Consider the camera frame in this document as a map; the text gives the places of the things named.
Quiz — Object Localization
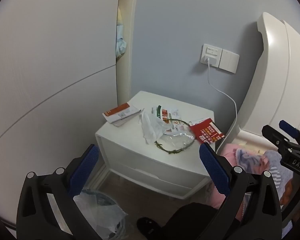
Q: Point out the white wall switch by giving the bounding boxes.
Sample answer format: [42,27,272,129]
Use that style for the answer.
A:
[219,49,239,74]

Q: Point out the pink blue bedding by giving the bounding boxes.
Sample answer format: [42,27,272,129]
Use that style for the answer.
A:
[207,142,300,230]

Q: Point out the trash bin with liner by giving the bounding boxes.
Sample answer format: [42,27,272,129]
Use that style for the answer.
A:
[74,189,127,239]

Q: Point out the beige door frame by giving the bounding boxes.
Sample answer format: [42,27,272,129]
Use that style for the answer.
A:
[116,0,137,105]

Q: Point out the orange white paper booklet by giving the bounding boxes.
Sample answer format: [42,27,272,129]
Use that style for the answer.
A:
[102,103,141,127]

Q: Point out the white bedside cabinet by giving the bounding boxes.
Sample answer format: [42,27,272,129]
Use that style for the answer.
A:
[95,90,216,201]

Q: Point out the light blue hanging cloth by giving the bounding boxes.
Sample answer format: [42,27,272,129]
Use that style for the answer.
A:
[115,8,127,60]

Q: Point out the white plastic bag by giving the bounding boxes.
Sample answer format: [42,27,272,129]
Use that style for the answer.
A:
[140,111,172,144]

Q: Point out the white wall socket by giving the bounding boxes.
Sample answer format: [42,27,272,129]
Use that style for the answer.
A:
[200,44,223,68]

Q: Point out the green twig wreath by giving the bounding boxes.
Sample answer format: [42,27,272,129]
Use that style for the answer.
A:
[154,118,196,154]

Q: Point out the white charger cable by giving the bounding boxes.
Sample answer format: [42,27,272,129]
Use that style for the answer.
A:
[206,57,239,153]

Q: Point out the green food flyer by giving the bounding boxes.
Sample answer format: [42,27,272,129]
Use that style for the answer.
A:
[151,105,181,125]

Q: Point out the red paper flyer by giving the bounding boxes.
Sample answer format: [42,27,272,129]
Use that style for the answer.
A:
[189,118,225,144]

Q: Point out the clear plastic wrap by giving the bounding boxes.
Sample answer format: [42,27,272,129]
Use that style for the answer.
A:
[158,126,196,151]

